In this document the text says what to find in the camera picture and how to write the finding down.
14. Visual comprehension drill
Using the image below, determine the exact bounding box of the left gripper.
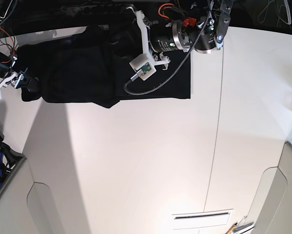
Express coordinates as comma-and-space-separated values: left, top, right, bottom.
126, 5, 192, 70

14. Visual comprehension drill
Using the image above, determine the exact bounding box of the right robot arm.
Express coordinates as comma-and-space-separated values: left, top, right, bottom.
0, 0, 40, 93

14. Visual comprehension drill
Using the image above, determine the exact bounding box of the black metal ruler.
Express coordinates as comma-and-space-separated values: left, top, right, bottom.
174, 212, 230, 219

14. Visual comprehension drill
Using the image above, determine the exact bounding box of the black T-shirt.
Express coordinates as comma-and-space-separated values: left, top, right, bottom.
15, 23, 191, 108

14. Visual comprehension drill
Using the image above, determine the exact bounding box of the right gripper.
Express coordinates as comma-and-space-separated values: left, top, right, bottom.
0, 56, 40, 93

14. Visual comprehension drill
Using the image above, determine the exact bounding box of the braided camera cable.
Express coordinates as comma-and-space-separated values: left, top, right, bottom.
124, 2, 215, 96

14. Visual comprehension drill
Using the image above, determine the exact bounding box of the yellow pencil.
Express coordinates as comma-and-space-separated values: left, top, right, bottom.
226, 223, 238, 234

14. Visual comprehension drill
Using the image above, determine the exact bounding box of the black power strip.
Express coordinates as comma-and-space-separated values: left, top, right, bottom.
61, 3, 125, 17

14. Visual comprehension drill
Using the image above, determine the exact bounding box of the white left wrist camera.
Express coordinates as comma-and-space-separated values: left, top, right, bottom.
129, 54, 157, 81

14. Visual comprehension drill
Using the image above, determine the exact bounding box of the grey cable bundle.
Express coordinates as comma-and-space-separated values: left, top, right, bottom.
257, 0, 292, 25

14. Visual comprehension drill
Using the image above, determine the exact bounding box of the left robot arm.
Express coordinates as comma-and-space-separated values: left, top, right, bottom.
130, 0, 233, 77

